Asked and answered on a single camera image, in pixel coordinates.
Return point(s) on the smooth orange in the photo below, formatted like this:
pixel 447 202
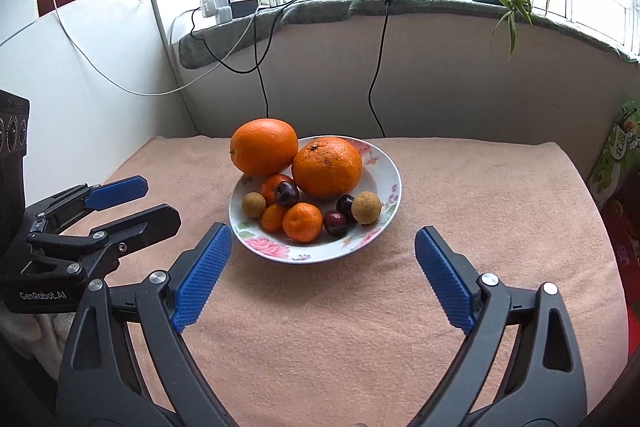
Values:
pixel 265 147

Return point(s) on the large rough-skinned orange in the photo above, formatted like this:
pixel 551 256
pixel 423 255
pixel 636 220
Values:
pixel 327 167

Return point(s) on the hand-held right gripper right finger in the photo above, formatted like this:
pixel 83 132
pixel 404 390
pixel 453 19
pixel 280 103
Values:
pixel 445 279

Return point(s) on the green snack bag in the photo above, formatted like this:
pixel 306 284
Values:
pixel 617 147

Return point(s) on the grey windowsill cloth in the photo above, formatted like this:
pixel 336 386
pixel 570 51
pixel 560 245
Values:
pixel 325 7

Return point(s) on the large brown longan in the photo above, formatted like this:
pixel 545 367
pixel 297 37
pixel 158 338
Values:
pixel 366 207

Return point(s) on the white foam board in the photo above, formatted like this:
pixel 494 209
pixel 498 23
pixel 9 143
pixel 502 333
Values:
pixel 75 107

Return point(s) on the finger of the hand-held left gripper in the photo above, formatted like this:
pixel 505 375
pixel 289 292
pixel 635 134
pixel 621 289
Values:
pixel 120 191
pixel 150 219

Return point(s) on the small brown longan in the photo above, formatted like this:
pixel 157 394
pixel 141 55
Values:
pixel 253 204

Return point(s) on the floral white plate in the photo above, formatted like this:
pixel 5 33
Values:
pixel 320 251

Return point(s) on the white power adapter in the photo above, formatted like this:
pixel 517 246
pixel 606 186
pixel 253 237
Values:
pixel 212 6
pixel 225 15

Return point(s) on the tangerine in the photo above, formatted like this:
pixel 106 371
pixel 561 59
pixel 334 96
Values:
pixel 269 187
pixel 301 222

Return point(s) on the small kumquat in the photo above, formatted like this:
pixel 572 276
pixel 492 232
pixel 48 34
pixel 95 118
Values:
pixel 272 219

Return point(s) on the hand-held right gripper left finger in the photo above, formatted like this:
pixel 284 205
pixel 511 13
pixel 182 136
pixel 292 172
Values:
pixel 202 277

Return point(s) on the dark red cherry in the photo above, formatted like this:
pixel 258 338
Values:
pixel 344 204
pixel 286 194
pixel 335 224

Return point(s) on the black power brick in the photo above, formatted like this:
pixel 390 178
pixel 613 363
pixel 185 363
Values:
pixel 245 8

